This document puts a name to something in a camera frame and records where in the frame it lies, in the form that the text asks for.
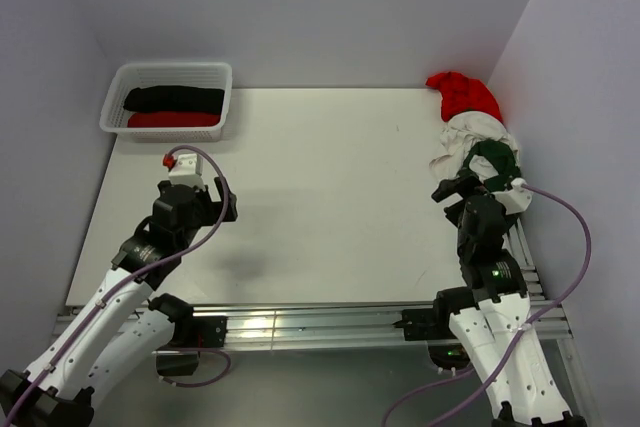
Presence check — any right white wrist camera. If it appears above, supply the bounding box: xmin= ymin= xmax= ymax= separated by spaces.
xmin=494 ymin=178 xmax=532 ymax=215

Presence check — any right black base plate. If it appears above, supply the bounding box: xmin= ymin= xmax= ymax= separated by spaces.
xmin=393 ymin=308 xmax=442 ymax=342

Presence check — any aluminium frame rail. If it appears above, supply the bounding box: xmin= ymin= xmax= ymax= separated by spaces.
xmin=47 ymin=216 xmax=601 ymax=427

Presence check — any rolled red t shirt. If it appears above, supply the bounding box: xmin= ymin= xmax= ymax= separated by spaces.
xmin=127 ymin=111 xmax=221 ymax=129

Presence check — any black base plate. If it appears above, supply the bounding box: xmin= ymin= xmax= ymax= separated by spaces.
xmin=393 ymin=308 xmax=442 ymax=342
xmin=194 ymin=315 xmax=228 ymax=348

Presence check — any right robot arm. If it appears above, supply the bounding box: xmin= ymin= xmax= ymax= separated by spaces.
xmin=432 ymin=174 xmax=587 ymax=426

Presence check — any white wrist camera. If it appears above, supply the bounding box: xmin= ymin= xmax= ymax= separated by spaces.
xmin=163 ymin=153 xmax=205 ymax=190
xmin=494 ymin=178 xmax=532 ymax=215

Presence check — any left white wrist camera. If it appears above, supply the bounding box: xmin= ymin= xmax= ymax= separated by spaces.
xmin=163 ymin=153 xmax=205 ymax=190

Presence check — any crumpled red t shirt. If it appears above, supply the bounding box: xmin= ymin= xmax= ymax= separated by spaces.
xmin=425 ymin=71 xmax=503 ymax=122

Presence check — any white and green t shirt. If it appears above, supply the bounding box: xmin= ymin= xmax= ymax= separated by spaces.
xmin=429 ymin=111 xmax=522 ymax=192

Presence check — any white plastic basket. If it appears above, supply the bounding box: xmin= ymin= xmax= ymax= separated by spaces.
xmin=99 ymin=61 xmax=233 ymax=142

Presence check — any rolled black t shirt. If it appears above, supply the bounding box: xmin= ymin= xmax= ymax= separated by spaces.
xmin=123 ymin=85 xmax=225 ymax=114

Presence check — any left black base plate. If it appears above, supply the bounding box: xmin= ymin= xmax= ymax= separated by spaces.
xmin=194 ymin=315 xmax=228 ymax=348

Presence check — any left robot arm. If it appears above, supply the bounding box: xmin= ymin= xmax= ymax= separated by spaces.
xmin=1 ymin=176 xmax=238 ymax=426

